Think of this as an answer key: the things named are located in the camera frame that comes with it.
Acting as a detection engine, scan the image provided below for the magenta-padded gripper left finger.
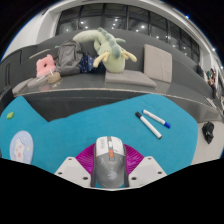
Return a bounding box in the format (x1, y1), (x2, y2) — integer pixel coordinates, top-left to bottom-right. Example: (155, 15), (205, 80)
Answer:
(54, 143), (98, 188)

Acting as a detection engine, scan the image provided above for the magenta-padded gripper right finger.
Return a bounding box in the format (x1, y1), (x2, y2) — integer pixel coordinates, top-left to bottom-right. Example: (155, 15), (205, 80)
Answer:
(123, 143), (168, 188)

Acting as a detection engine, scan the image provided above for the grey white computer mouse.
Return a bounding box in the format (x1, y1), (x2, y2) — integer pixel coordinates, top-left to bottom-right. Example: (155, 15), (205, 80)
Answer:
(90, 135), (130, 189)

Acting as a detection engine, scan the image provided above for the round light blue mouse pad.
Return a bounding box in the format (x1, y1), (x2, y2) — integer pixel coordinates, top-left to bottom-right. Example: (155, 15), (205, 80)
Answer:
(9, 130), (35, 165)

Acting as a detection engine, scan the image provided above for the teal felt table mat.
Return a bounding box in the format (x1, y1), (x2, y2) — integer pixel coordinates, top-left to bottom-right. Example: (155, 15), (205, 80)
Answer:
(0, 93), (200, 189)

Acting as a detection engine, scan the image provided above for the white marker with black cap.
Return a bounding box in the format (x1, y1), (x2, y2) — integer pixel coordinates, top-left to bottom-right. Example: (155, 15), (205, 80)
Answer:
(134, 111), (163, 140)

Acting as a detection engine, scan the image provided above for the white marker with blue cap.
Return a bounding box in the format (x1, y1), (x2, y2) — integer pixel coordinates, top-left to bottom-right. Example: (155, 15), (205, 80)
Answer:
(142, 109), (172, 129)

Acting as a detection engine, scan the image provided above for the black bag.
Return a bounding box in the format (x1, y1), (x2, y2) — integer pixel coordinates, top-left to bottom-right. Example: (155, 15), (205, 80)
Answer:
(201, 121), (215, 145)

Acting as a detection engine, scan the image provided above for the grey tiered bench seating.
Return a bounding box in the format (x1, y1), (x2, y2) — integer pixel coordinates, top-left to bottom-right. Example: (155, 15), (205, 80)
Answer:
(0, 28), (224, 123)

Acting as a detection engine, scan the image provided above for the small tan pouch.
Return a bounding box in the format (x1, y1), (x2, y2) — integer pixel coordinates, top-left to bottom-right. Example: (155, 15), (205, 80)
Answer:
(47, 71), (62, 84)

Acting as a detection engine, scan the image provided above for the flat grey seat cushion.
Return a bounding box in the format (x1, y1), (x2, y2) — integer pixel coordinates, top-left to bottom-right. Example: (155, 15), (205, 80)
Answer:
(27, 75), (51, 88)
(12, 78), (34, 95)
(104, 69), (157, 89)

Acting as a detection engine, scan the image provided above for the black suitcase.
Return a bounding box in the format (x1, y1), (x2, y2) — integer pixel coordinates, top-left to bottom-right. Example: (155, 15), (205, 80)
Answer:
(0, 85), (14, 114)

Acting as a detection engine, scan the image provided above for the pink plush pillow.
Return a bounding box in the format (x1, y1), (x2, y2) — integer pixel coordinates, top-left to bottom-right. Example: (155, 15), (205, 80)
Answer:
(35, 54), (57, 78)

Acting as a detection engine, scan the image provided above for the upright grey cushion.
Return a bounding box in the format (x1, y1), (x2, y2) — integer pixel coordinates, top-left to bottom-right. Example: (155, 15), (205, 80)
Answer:
(143, 43), (173, 84)

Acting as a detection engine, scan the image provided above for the navy patterned cloth bag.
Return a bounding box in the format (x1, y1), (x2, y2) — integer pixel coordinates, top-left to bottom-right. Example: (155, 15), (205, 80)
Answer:
(79, 53), (107, 74)

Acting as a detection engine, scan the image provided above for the person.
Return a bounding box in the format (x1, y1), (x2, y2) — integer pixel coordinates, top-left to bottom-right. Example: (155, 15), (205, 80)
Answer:
(195, 62), (205, 78)
(206, 68), (219, 99)

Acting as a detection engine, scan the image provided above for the grey backpack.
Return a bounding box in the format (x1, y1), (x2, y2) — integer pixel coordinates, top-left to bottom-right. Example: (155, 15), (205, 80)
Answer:
(54, 39), (84, 76)

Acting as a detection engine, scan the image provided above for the green dragon plush toy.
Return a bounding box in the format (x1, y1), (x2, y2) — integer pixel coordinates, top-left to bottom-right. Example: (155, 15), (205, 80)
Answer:
(72, 27), (138, 74)

